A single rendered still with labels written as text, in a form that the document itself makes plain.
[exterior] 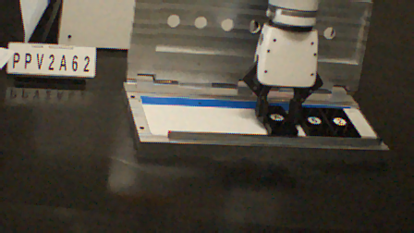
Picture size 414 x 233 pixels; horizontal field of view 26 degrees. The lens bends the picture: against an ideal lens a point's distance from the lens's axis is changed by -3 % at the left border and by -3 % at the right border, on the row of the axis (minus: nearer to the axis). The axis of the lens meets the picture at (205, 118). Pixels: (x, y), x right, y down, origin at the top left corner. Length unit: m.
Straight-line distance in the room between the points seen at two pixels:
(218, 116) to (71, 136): 0.26
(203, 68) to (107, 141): 0.24
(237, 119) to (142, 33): 0.22
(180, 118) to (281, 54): 0.20
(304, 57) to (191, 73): 0.21
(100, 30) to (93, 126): 0.29
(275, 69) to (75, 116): 0.34
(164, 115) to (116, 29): 0.28
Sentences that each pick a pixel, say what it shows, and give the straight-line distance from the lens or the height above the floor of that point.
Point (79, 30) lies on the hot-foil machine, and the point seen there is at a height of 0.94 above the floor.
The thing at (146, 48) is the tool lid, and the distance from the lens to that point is 1.58.
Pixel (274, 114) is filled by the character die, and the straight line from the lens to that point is 1.58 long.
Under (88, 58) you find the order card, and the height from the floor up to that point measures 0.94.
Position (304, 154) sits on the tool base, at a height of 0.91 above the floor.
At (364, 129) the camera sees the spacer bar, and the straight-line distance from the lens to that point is 1.61.
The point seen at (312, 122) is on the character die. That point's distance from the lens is 1.59.
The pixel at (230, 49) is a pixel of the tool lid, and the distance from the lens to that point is 1.63.
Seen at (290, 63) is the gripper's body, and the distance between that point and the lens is 1.51.
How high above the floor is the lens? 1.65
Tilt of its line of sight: 28 degrees down
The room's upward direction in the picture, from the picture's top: 11 degrees clockwise
